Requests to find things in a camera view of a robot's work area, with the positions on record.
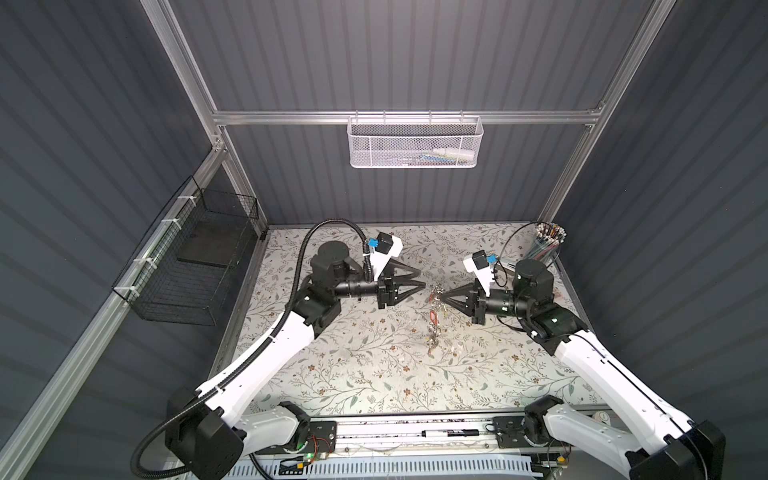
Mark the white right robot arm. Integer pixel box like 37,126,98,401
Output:
440,281,726,479

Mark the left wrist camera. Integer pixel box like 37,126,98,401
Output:
368,232,403,281

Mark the white glue bottle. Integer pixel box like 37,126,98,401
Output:
432,147,475,163

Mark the black wire basket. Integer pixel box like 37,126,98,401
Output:
113,178,260,327

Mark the large metal keyring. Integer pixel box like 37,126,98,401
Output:
426,286,443,355

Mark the white wire mesh basket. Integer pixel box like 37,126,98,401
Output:
346,114,484,169

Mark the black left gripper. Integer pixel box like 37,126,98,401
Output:
330,260,423,311

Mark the black marker pen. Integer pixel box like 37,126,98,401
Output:
421,429,480,438

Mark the clear pencil cup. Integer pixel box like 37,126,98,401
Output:
522,222,567,267

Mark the white slotted cable duct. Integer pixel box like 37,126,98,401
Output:
259,454,544,479

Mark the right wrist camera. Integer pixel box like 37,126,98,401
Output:
463,250,497,297

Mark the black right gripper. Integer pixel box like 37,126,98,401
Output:
440,281,529,325

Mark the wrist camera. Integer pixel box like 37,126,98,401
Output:
368,232,403,281
463,250,497,297

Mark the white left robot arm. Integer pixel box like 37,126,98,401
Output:
164,259,425,479

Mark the left black corrugated cable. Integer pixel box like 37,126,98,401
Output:
130,218,370,480

